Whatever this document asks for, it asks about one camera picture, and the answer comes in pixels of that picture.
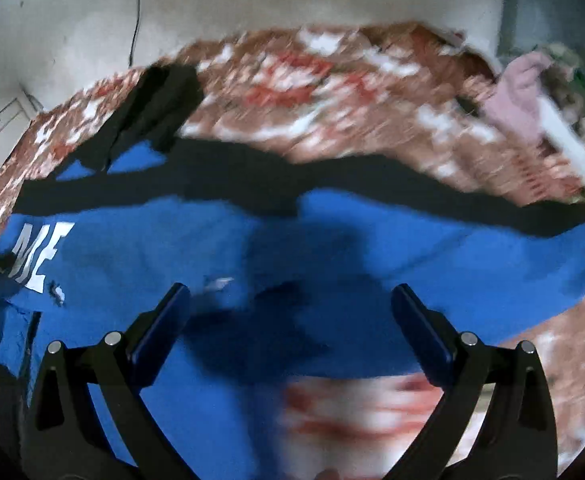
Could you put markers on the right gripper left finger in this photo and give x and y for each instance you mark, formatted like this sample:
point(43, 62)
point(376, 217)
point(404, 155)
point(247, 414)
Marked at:
point(87, 419)

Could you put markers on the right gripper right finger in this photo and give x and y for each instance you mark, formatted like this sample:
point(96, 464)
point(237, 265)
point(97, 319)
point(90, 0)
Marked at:
point(495, 419)

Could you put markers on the blue black hooded jacket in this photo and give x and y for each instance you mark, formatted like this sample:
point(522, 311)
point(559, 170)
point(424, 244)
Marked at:
point(290, 267)

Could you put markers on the white sock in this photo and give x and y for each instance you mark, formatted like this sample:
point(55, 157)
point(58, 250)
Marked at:
point(561, 135)

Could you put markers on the pink cloth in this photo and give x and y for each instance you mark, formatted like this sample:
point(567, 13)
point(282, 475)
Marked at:
point(514, 103)

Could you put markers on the floral bed blanket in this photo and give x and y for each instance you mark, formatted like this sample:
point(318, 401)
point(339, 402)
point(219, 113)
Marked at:
point(306, 95)

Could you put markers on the blue fabric wardrobe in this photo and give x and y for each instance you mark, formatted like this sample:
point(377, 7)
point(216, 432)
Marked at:
point(529, 23)

